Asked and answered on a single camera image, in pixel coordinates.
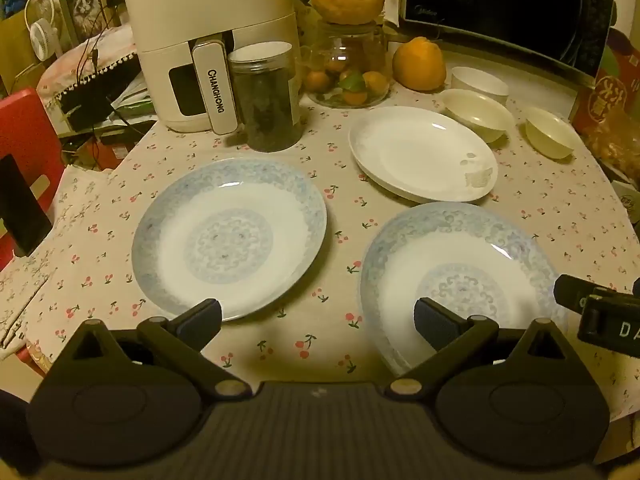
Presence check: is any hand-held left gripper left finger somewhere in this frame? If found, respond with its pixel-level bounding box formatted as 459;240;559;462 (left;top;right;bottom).
39;298;253;404

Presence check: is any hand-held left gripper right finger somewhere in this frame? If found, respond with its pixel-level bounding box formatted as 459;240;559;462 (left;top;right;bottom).
383;297;607;404

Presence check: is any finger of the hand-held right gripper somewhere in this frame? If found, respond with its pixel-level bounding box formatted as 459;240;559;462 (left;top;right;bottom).
553;274;640;312

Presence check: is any blue patterned ceramic plate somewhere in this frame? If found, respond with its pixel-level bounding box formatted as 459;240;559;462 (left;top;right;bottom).
131;157;328;322
360;202;571;378

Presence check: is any white ceramic bowl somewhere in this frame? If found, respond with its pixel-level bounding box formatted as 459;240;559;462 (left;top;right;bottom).
451;66;510;106
440;88;516;145
524;120;576;161

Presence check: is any white ceramic plate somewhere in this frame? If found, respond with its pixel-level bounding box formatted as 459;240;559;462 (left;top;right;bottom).
348;106;499;204

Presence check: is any clear bag of oranges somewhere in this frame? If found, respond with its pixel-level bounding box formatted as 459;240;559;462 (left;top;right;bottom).
592;107;640;188

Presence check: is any cherry print tablecloth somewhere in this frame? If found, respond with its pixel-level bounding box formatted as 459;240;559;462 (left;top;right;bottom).
0;77;640;423

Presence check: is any red printed box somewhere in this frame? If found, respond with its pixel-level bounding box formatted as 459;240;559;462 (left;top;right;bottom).
570;27;640;161

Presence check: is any black flat object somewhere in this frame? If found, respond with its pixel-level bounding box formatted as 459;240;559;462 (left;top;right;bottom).
0;154;54;257

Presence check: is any clear jar of dark leaves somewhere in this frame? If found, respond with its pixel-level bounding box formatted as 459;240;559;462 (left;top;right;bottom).
227;41;305;153

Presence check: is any red chair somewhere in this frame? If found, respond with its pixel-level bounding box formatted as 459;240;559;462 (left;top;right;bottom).
0;87;67;272

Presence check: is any floral cloth with bead fringe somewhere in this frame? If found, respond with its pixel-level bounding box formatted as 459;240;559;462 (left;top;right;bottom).
37;25;147;111

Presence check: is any glass jar of small citrus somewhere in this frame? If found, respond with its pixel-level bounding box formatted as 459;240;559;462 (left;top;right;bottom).
300;21;391;109

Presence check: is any black microwave oven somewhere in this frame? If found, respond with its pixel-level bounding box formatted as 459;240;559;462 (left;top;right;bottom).
397;0;617;92

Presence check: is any white air fryer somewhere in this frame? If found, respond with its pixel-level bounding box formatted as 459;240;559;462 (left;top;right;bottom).
120;0;302;136

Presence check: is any framed picture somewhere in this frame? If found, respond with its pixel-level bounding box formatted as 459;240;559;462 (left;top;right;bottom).
55;0;122;47

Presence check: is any white desk fan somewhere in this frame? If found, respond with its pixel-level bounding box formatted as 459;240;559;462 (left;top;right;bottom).
25;0;65;61

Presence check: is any black cable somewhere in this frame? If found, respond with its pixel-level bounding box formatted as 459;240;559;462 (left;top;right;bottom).
75;2;123;83

